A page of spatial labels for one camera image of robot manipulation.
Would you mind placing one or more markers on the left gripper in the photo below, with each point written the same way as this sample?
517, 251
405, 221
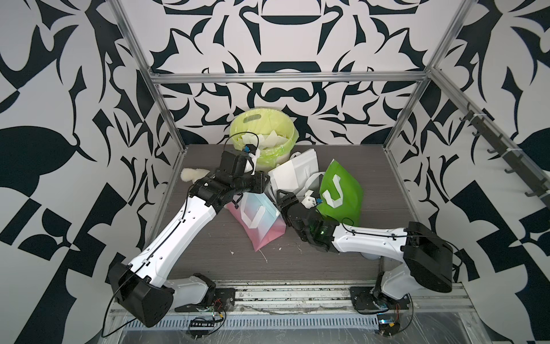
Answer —
259, 185

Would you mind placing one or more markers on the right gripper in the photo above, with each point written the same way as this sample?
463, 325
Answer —
283, 200

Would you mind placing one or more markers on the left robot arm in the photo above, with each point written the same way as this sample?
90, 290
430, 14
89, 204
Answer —
142, 286

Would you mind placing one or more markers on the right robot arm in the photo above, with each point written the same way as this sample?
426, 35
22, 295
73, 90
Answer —
426, 260

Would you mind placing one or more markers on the white paper bag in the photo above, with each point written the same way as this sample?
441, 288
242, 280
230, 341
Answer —
298, 175

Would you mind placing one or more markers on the pink and blue paper bag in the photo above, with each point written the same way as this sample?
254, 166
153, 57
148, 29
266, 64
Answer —
261, 220

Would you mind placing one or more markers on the white bin with green liner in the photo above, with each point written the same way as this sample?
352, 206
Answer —
272, 131

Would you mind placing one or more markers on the green paper bag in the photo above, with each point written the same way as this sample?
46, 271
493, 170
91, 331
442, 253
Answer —
341, 195

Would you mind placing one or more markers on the cream plush toy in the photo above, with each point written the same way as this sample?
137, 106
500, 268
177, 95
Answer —
193, 175

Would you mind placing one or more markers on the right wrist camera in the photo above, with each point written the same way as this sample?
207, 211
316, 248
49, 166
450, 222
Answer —
309, 201

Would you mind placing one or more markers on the aluminium frame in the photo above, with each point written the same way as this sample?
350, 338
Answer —
345, 73

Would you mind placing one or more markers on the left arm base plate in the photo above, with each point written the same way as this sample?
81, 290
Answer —
217, 299

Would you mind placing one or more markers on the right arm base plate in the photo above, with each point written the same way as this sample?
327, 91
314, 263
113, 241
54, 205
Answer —
368, 302

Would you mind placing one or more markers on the wall hook rail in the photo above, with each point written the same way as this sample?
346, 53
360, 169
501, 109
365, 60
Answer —
518, 161

